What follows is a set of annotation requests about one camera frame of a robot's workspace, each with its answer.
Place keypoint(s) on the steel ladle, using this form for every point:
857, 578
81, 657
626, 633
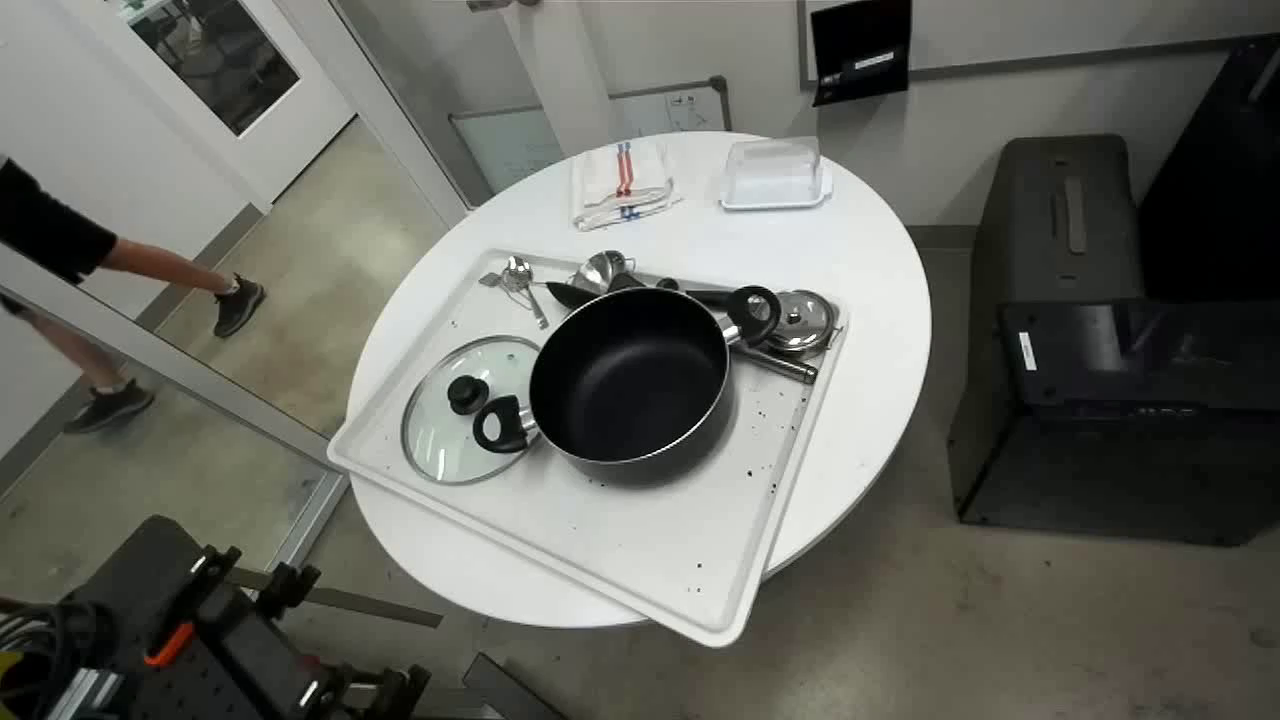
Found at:
606, 270

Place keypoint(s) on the black cooking pot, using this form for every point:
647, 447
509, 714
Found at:
626, 381

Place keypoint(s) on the wall whiteboard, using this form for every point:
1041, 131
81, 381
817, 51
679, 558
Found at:
1065, 25

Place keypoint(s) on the walking person black clothes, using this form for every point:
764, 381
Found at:
46, 224

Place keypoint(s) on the glass panel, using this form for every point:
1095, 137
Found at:
507, 144

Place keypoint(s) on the steel spoon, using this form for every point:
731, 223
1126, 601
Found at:
518, 275

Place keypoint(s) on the dark kitchen utensil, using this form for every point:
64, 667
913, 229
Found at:
564, 292

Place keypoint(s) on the black equipment with orange grip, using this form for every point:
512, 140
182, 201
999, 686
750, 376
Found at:
146, 624

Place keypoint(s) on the glass lid with black knob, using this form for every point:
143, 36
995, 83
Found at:
442, 447

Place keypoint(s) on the white plastic tray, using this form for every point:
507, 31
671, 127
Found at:
641, 546

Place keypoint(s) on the black marker holder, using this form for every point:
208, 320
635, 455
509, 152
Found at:
863, 45

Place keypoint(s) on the aluminium frame bar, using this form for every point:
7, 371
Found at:
254, 409

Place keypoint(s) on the tall black case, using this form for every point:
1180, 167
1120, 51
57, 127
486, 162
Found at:
1223, 174

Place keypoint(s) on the white door with window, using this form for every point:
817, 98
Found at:
300, 123

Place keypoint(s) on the large black case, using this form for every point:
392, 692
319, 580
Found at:
1095, 403

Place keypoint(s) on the clear plastic container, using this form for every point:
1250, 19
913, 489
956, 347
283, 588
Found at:
775, 182

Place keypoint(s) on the small round steel lid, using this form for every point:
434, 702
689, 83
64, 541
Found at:
801, 320

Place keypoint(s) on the small leaning whiteboard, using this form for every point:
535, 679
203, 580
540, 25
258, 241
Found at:
672, 105

